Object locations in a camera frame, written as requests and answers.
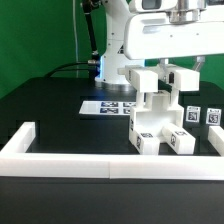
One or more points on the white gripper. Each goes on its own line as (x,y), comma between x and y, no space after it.
(174,28)

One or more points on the white chair seat part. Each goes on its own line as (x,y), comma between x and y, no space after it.
(152,112)

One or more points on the white chair back frame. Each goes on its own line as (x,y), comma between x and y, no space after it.
(146,79)

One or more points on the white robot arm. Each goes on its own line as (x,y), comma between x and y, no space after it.
(117,15)

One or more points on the left small tag cube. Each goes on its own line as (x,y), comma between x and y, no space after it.
(193,114)

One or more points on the small tag cube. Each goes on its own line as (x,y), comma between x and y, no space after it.
(213,116)
(193,114)

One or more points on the right small tag cube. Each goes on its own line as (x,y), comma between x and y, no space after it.
(213,116)

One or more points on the white marker sheet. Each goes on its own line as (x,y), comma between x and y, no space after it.
(106,108)

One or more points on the white U-shaped fence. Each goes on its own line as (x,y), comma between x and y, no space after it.
(15,160)

